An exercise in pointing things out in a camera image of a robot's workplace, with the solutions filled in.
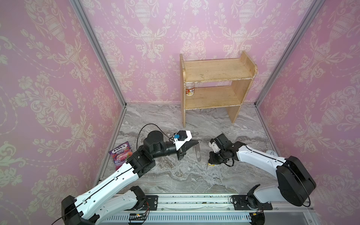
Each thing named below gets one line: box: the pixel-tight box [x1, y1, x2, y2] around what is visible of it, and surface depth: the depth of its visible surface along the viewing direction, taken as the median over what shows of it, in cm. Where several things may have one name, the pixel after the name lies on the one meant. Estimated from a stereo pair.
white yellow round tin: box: [265, 150, 277, 157], surface depth 87 cm
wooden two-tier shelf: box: [180, 50, 258, 128], surface depth 86 cm
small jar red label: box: [185, 82, 195, 97], surface depth 96 cm
